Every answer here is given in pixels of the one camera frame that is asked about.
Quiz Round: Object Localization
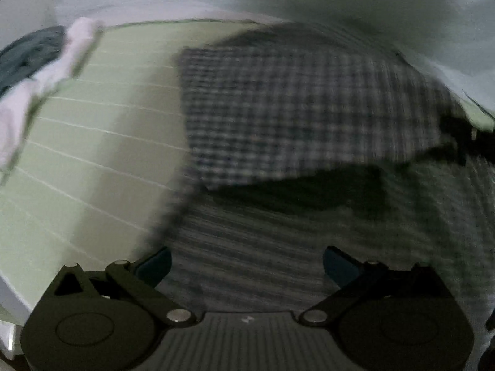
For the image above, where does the dark checkered plaid shirt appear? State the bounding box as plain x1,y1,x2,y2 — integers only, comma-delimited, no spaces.
152,25,494,320

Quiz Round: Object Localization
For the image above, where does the green grid bed sheet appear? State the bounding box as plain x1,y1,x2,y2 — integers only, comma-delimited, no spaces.
0,21,495,313

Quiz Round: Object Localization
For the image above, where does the white folded garment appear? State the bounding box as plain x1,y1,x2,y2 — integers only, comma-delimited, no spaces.
1,18,103,171

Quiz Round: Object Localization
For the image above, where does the dark teal folded garment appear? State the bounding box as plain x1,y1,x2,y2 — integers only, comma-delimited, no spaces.
0,26,66,96

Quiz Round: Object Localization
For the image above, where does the pale carrot print quilt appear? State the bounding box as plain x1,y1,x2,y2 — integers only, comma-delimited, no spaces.
1,0,494,124

